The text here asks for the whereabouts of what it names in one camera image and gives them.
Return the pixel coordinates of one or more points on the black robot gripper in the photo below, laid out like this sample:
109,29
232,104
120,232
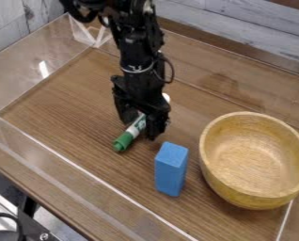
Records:
137,93

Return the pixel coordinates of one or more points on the green and white marker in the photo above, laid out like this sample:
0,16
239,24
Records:
124,140

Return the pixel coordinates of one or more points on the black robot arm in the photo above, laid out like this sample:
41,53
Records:
132,22

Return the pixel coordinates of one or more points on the brown wooden bowl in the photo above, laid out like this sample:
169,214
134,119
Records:
249,160

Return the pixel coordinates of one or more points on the blue rectangular block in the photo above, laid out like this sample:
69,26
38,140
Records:
171,168

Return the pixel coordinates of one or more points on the clear acrylic tray wall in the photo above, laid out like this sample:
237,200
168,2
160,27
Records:
58,123

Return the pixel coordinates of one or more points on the black metal bracket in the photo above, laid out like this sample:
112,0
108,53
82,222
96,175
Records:
33,231

